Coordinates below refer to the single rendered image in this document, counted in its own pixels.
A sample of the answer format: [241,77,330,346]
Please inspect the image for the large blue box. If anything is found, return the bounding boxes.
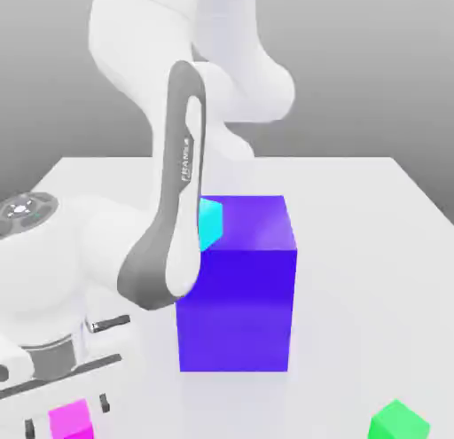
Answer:
[176,194,298,373]

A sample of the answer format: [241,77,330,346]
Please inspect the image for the small cyan cube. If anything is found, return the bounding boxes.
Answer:
[198,197,224,253]

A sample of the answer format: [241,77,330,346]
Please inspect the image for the small magenta cube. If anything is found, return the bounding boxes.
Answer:
[47,397,96,439]

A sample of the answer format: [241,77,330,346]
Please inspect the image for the small green cube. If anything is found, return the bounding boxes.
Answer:
[366,398,432,439]

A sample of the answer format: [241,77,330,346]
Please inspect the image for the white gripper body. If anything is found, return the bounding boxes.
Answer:
[0,353,124,432]

